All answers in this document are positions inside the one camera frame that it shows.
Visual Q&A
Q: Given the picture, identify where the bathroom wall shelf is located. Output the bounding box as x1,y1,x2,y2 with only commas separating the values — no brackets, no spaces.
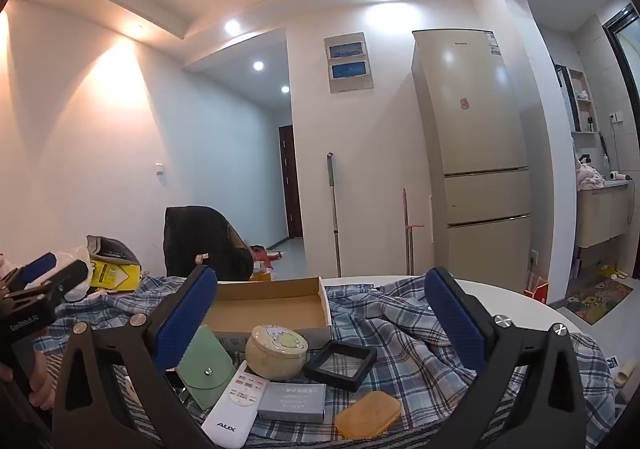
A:
567,68,601,134

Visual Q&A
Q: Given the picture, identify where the dark brown door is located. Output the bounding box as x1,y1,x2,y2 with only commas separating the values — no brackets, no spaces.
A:
278,125,304,242

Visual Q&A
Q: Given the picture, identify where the pink cloth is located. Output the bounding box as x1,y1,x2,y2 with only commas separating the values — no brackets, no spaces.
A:
576,164,607,192

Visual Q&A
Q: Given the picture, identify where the black jacket on chair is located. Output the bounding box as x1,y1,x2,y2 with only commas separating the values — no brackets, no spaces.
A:
164,205,255,282

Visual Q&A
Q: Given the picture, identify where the patterned floor mat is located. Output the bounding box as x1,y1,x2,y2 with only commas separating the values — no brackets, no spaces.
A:
565,277,635,326

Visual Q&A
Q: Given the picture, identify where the red paper bag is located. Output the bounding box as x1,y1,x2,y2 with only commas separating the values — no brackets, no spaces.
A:
524,269,550,304

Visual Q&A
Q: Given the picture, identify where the person's left hand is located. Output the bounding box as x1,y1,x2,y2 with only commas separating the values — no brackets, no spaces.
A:
25,350,57,412

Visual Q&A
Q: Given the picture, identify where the black framed glass door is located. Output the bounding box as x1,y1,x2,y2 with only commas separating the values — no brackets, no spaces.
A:
602,4,640,140

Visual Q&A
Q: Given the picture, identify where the beige refrigerator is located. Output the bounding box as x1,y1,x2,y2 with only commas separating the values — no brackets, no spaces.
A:
411,28,533,292

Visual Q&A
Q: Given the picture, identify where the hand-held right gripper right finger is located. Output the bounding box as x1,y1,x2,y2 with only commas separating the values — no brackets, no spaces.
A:
424,266,588,449

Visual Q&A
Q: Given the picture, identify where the grey rectangular box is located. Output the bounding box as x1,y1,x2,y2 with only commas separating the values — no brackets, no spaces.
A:
256,381,327,425

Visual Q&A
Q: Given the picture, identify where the wall electrical panel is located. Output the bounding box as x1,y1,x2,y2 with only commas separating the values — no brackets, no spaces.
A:
323,31,376,94

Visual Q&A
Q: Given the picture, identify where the yellow packet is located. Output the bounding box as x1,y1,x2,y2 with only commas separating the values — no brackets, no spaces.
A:
89,256,142,292

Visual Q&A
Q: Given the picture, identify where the shallow cardboard box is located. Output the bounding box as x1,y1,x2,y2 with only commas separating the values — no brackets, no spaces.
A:
204,276,333,347

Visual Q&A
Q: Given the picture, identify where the red item on floor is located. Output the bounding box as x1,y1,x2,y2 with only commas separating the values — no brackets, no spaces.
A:
250,245,283,263

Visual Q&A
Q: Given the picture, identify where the grey printed bag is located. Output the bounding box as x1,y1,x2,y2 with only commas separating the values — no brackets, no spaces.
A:
86,235,141,266

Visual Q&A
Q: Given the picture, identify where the blue plaid cloth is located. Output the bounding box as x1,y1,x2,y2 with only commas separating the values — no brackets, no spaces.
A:
32,274,618,449

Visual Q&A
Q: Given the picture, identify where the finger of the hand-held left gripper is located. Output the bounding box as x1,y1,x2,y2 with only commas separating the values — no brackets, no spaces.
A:
27,259,91,304
9,252,57,287

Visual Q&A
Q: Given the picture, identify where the green snap pouch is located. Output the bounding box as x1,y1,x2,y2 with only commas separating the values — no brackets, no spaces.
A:
176,324,237,411

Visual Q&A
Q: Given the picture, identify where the cream round tin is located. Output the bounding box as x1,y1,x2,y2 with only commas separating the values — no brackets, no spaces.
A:
245,324,310,380

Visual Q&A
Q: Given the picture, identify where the white remote control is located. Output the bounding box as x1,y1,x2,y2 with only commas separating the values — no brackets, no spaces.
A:
201,360,271,449

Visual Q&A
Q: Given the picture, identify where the black square display frame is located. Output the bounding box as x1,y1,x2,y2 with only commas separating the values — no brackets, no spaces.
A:
302,340,378,392

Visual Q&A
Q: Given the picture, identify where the beige vanity cabinet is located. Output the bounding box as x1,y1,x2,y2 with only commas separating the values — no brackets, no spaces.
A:
575,179,633,250

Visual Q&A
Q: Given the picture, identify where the white plastic bag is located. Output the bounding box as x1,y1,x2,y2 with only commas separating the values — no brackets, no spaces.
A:
50,246,93,302

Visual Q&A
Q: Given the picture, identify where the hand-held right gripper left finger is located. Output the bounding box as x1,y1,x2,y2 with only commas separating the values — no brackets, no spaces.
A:
52,265,221,449

